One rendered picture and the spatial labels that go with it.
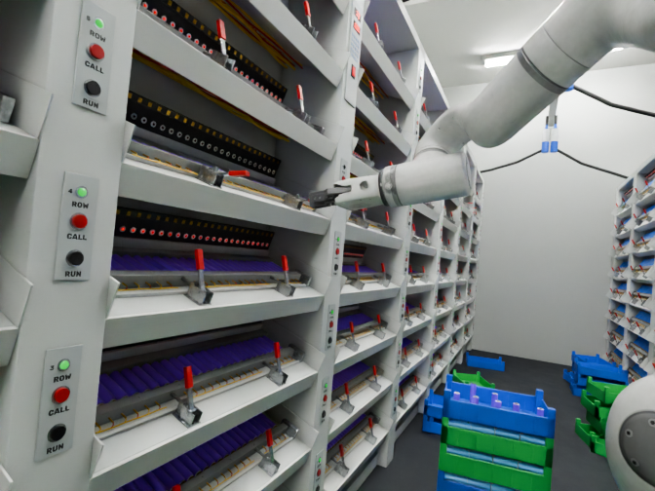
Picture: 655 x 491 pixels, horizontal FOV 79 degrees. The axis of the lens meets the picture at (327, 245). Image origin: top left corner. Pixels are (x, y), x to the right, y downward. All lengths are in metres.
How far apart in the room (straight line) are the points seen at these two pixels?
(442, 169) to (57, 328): 0.63
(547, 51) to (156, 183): 0.56
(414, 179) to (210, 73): 0.40
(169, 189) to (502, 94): 0.51
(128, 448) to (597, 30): 0.83
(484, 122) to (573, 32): 0.15
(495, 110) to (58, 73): 0.57
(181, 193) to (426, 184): 0.43
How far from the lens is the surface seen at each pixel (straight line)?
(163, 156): 0.68
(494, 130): 0.69
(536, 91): 0.67
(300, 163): 1.12
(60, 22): 0.57
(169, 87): 0.92
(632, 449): 0.48
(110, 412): 0.71
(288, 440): 1.13
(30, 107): 0.55
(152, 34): 0.65
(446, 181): 0.76
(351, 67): 1.19
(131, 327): 0.61
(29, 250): 0.52
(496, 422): 1.35
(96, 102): 0.57
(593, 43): 0.65
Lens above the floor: 0.85
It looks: 2 degrees up
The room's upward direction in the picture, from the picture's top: 5 degrees clockwise
